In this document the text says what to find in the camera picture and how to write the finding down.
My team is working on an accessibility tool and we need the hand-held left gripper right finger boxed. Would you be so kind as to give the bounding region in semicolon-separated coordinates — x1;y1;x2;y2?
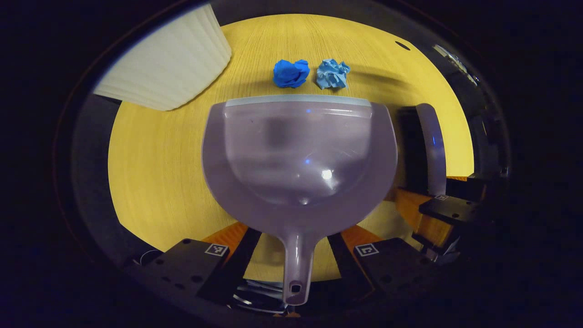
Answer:
327;224;437;297

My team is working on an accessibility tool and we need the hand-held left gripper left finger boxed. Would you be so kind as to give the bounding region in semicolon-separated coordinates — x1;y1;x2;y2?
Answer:
125;222;263;306

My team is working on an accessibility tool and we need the lilac small broom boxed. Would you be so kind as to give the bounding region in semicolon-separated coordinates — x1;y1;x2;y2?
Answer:
399;103;448;197

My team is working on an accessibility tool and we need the lilac plastic dustpan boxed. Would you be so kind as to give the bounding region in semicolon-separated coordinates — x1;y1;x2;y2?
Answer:
201;94;398;307

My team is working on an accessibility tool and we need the light blue paper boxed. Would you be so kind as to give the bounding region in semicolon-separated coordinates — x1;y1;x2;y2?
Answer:
316;58;351;90

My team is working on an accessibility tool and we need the dark blue paper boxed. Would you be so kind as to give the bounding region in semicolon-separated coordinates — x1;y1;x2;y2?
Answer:
273;59;311;89

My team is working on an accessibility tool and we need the white ribbed garbage bin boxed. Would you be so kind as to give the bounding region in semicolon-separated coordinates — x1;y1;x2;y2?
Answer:
93;5;233;112

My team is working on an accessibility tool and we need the metal frame rail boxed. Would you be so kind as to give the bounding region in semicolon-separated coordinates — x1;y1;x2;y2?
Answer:
433;43;479;87

